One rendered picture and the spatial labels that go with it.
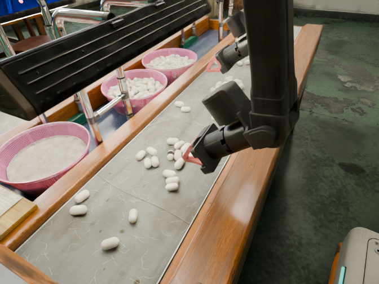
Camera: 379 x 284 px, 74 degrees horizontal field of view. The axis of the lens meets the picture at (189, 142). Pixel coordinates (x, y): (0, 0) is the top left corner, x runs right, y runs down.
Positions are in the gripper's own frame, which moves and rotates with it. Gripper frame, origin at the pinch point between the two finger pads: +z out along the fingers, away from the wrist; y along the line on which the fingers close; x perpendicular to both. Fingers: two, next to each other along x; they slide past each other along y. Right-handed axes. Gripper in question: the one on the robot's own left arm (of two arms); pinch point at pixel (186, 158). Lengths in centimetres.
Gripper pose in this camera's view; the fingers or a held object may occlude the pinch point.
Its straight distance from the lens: 60.4
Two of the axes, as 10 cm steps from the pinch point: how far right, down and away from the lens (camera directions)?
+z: -6.4, 3.1, 7.0
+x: 6.2, 7.5, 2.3
